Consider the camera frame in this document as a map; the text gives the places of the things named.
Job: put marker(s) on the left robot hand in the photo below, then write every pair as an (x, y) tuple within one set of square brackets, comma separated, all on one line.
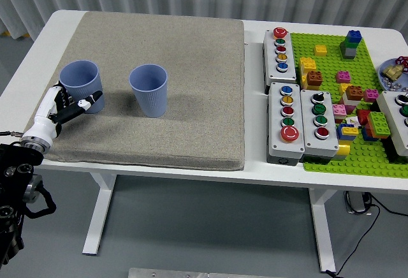
[(46, 121)]

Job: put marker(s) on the blue ribbed cup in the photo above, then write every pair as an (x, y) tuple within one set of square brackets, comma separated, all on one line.
[(83, 77), (151, 99)]

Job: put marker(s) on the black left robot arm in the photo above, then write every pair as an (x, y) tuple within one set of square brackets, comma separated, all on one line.
[(16, 169)]

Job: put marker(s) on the white table leg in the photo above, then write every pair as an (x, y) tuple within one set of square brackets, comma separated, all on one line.
[(99, 211), (322, 227)]

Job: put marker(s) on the grey-brown mat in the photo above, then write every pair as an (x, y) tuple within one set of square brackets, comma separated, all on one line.
[(191, 83)]

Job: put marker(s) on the five-button box, large stop button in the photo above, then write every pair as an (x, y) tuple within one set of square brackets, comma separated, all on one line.
[(275, 137)]

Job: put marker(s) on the five-button box, small stop button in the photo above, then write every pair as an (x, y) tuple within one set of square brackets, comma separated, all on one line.
[(288, 67)]

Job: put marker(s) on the brown toy brick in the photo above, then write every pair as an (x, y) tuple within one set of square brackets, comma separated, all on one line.
[(314, 78), (354, 93)]

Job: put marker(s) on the four-button box, black knob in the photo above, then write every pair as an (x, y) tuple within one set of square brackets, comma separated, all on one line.
[(328, 141)]

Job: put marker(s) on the green brick baseplate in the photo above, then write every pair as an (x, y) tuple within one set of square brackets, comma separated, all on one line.
[(331, 62)]

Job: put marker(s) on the pink toy brick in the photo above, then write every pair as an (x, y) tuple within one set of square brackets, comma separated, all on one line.
[(343, 77), (338, 112), (371, 95)]

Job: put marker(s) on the yellow round toy brick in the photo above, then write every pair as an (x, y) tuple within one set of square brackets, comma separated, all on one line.
[(344, 149)]

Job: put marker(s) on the blue and yellow brick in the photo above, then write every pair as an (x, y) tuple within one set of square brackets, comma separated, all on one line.
[(347, 131)]

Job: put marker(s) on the white toy brick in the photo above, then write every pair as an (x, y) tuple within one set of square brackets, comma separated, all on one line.
[(349, 102)]

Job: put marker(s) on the dark green toy brick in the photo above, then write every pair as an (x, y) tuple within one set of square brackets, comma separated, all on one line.
[(345, 46)]

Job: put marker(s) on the grey toy brick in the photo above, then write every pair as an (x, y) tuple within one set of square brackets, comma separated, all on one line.
[(349, 54)]

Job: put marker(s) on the red toy brick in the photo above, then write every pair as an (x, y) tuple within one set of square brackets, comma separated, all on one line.
[(363, 117)]

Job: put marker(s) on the grey power adapter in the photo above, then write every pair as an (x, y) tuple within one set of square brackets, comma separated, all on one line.
[(355, 203)]

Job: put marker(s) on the blue toy brick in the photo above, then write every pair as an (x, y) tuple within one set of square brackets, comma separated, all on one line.
[(354, 36)]

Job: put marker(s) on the light green toy brick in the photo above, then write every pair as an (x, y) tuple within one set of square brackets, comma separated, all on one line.
[(379, 124)]

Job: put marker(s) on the blue plate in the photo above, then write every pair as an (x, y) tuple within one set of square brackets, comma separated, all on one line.
[(384, 72)]

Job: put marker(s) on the white-topped button control box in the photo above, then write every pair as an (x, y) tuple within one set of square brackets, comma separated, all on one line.
[(393, 112)]

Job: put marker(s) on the gold metal fitting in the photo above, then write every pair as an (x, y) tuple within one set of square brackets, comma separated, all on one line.
[(392, 71)]

